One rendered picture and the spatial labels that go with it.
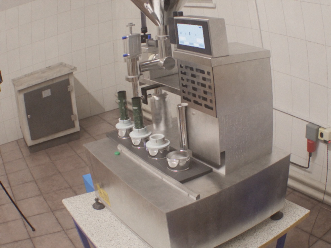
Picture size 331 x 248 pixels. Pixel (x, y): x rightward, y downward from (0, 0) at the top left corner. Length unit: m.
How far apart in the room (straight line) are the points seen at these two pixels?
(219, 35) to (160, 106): 0.53
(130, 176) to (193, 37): 0.44
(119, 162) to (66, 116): 3.00
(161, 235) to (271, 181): 0.39
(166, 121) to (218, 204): 0.52
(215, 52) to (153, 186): 0.40
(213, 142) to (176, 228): 0.27
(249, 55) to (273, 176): 0.39
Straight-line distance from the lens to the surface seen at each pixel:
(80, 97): 5.04
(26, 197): 3.38
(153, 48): 1.42
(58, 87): 4.18
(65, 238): 2.70
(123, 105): 1.43
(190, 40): 1.10
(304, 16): 2.55
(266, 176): 1.21
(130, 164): 1.29
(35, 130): 4.21
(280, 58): 2.81
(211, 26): 1.03
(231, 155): 1.16
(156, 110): 1.50
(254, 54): 1.14
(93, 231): 1.43
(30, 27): 4.72
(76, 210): 1.59
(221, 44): 1.05
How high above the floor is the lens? 1.57
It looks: 19 degrees down
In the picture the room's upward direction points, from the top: 5 degrees counter-clockwise
